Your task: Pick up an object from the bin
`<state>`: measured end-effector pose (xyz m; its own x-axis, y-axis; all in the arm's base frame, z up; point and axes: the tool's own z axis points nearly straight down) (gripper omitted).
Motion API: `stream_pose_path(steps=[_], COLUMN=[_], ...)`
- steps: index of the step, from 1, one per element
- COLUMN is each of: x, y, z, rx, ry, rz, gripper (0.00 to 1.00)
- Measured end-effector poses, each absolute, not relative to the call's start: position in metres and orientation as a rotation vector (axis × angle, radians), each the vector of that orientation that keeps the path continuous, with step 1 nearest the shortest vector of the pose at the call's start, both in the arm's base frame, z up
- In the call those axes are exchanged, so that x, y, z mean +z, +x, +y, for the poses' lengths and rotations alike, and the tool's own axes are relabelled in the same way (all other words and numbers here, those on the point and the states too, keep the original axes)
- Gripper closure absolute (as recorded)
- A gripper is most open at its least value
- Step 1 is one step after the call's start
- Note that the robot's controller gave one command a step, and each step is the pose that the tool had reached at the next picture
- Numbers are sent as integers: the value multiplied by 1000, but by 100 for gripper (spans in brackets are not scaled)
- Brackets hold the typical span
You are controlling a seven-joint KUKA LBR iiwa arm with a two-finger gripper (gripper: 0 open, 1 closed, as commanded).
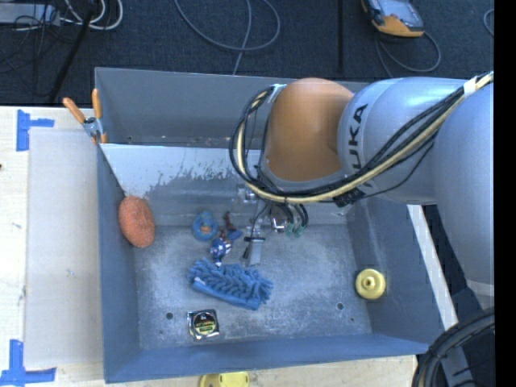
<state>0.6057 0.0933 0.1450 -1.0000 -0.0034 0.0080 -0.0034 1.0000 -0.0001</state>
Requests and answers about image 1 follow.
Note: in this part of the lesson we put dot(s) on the brown and blue small toy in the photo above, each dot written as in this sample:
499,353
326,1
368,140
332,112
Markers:
231,228

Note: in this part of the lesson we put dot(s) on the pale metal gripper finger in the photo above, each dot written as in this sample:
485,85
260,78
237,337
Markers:
255,253
244,254

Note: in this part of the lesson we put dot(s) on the blue microfibre cloth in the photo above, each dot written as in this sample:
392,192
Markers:
230,283

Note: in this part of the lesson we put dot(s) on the chrome tape measure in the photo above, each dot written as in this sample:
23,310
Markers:
203,324

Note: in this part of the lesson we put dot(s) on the grey metal bin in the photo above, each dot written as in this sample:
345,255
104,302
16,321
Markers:
306,264

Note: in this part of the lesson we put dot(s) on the orange round scrubber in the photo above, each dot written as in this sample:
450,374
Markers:
136,221

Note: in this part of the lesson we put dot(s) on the yellow round disc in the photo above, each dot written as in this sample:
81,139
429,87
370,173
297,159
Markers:
370,284
224,379

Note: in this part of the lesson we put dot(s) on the blue white toy figure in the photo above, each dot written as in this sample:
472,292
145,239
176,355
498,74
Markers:
220,249

